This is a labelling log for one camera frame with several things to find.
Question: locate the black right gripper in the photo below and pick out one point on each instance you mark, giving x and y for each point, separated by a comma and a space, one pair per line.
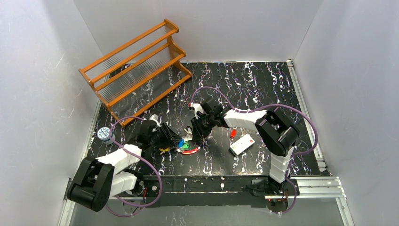
199, 127

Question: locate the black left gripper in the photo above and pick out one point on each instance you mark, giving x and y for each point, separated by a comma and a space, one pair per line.
166, 135

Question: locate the blue key tag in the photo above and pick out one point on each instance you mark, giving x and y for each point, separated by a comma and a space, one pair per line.
181, 143

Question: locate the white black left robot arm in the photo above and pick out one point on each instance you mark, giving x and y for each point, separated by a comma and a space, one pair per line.
103, 174

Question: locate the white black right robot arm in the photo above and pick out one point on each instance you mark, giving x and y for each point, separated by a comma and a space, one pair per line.
276, 130

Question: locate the red tag key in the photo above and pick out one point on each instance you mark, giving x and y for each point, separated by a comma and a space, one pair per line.
233, 134

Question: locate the white card box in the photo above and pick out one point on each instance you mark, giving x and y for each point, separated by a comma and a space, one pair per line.
241, 145

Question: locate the white blue tape roll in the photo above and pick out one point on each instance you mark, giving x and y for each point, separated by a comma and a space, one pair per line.
106, 135

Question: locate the orange wooden shelf rack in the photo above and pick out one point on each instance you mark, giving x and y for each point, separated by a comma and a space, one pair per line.
138, 74

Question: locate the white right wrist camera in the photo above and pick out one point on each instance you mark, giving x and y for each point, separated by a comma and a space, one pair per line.
198, 109

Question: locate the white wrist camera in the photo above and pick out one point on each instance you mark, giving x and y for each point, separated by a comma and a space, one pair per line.
155, 118
198, 109

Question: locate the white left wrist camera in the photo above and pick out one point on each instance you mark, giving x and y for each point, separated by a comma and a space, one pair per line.
155, 118

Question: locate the aluminium front rail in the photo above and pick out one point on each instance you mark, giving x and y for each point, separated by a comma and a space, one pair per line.
312, 186

